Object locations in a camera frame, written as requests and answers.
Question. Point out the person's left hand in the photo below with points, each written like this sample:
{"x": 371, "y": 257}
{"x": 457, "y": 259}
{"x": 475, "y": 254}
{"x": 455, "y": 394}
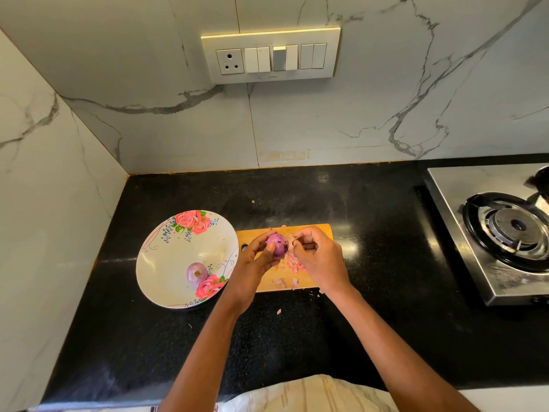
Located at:
{"x": 245, "y": 274}

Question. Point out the person's right hand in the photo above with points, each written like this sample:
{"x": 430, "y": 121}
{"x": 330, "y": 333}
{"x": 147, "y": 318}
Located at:
{"x": 324, "y": 260}

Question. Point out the pile of onion peels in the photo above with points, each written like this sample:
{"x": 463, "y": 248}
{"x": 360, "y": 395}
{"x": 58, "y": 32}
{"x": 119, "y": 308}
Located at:
{"x": 293, "y": 263}

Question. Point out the small pink onion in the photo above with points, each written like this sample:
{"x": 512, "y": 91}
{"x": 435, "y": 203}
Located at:
{"x": 277, "y": 244}
{"x": 197, "y": 273}

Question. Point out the person's left forearm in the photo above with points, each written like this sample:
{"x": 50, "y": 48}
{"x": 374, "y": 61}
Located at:
{"x": 202, "y": 369}

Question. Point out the person's right forearm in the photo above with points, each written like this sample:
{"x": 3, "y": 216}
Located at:
{"x": 399, "y": 356}

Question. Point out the wooden cutting board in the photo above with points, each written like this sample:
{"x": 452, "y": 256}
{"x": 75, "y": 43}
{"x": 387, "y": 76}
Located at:
{"x": 273, "y": 280}

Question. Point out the black stone countertop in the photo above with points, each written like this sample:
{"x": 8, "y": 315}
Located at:
{"x": 386, "y": 197}

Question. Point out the white floral plate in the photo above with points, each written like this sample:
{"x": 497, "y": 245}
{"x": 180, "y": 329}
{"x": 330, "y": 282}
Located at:
{"x": 163, "y": 260}

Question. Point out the beige striped garment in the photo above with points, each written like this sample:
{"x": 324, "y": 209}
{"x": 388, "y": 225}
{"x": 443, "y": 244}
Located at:
{"x": 309, "y": 397}

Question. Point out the stainless steel gas stove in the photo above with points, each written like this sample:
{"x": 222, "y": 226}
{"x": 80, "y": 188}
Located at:
{"x": 446, "y": 188}

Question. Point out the black stove burner grate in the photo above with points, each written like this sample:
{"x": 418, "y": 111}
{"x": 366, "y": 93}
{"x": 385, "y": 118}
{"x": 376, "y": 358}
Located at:
{"x": 542, "y": 184}
{"x": 511, "y": 232}

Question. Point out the white wall switch panel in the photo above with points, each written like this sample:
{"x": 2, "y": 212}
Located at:
{"x": 270, "y": 56}

